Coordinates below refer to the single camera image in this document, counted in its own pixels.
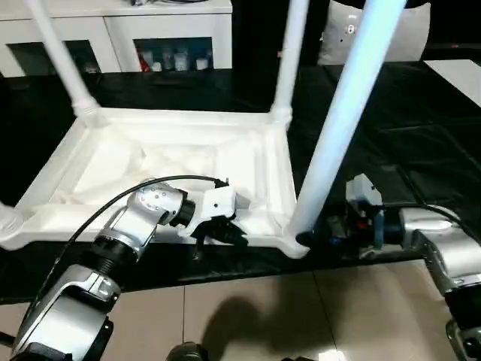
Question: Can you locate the white plastic table top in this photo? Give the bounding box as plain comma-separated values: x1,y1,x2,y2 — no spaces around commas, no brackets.
0,106,313,261

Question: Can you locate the black work mat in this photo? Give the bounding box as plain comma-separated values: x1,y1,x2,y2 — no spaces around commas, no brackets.
0,62,481,304

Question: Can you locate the dark robot foot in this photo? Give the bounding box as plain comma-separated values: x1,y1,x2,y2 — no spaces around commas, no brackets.
166,340,210,361

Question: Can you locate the white flat board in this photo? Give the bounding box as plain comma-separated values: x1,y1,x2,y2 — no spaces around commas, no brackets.
422,58,481,111

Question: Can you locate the light grey pillow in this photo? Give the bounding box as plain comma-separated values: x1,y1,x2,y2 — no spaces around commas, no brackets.
316,2,432,65

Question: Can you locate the black sofa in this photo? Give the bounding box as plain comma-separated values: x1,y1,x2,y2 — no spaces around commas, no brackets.
230,0,481,65

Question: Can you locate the white cabinet with glass doors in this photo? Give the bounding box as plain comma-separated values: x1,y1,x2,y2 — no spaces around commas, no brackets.
0,0,234,79

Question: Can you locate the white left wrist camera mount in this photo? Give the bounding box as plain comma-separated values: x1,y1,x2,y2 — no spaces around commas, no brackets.
177,187,242,239

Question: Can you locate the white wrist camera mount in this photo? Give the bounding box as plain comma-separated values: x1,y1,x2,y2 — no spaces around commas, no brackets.
344,172,387,250
177,187,242,239

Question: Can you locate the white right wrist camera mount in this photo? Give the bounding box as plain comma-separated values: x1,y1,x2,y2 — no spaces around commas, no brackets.
344,172,387,250

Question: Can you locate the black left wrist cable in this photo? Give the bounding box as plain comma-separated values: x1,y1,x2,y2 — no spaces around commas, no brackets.
14,174,231,339

